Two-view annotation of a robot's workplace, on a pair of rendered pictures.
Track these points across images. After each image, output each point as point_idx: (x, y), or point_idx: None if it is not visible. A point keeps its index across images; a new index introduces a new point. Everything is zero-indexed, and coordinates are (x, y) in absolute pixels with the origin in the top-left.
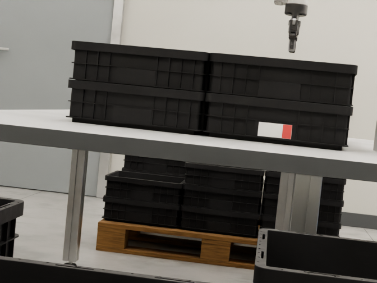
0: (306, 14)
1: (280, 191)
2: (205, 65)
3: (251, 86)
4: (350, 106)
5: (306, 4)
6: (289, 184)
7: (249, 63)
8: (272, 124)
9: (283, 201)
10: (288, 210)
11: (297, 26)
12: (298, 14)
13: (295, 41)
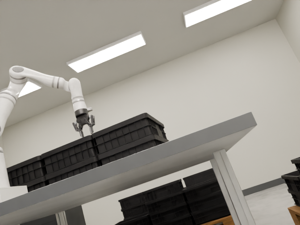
0: (77, 114)
1: (229, 196)
2: None
3: None
4: (18, 185)
5: (75, 110)
6: (227, 189)
7: None
8: None
9: (232, 204)
10: (236, 214)
11: (82, 121)
12: (76, 118)
13: (80, 131)
